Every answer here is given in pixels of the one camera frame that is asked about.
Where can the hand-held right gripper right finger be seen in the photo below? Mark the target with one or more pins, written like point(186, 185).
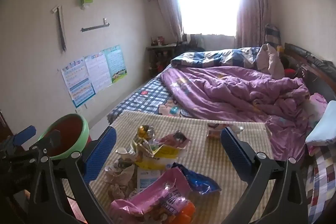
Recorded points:
point(235, 154)

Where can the short black wall bracket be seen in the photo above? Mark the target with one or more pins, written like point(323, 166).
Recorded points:
point(94, 26)

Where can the yellow snack wrapper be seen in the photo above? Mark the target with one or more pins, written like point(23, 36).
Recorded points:
point(155, 158)

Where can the blue checkered duvet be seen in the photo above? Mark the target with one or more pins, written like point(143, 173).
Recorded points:
point(210, 56)

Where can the blue plaid cushion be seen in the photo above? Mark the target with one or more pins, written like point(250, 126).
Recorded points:
point(273, 35)

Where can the dark cluttered desk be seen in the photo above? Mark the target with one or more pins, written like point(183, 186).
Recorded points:
point(160, 53)

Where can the purple blanket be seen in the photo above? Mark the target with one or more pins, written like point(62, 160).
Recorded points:
point(231, 92)

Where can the black bag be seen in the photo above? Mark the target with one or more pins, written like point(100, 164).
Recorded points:
point(194, 43)

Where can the pink and dark wrapper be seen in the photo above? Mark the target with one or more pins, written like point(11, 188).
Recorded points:
point(176, 140)

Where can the pink white wrapper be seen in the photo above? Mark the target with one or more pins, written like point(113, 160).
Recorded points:
point(215, 130)

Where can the patchwork quilt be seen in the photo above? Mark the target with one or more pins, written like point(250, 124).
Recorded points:
point(324, 179)

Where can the dark wooden headboard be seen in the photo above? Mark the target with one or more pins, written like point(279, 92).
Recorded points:
point(315, 66)

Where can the blue snack wrapper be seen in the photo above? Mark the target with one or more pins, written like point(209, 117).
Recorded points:
point(199, 182)

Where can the beige striped mat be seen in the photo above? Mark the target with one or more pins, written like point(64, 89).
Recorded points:
point(210, 161)

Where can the bright window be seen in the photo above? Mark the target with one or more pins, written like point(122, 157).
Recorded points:
point(210, 3)

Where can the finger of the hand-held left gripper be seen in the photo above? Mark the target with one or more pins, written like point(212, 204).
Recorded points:
point(25, 133)
point(52, 141)

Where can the dark brown gold packet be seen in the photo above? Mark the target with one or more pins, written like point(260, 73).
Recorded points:
point(145, 131)

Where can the beige crumpled cloth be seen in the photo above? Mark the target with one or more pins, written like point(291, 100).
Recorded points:
point(270, 61)

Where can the pink snack wrapper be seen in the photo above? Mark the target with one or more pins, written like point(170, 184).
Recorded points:
point(157, 192)

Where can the long black wall bracket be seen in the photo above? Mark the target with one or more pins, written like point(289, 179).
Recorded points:
point(61, 27)

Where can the white wall poster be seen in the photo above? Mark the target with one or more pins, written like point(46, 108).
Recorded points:
point(98, 73)

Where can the red cloth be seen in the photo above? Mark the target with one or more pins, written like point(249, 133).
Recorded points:
point(290, 71)

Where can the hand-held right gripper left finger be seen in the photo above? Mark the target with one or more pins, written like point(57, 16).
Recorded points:
point(99, 154)

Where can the light blue pillow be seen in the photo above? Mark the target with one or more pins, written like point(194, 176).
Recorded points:
point(323, 129)

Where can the teal wall poster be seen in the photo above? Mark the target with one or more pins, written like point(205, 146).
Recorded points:
point(116, 64)

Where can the pink cloth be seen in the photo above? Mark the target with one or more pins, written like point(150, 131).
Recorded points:
point(317, 106)

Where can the pink curtain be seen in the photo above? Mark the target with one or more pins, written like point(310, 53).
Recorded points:
point(252, 8)
point(168, 3)

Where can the blue plaid bed sheet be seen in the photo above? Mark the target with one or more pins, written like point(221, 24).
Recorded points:
point(147, 100)

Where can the blue and yellow wall poster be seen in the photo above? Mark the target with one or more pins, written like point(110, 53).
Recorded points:
point(78, 82)

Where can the green bin with red inside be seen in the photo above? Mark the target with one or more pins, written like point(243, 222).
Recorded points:
point(71, 132)

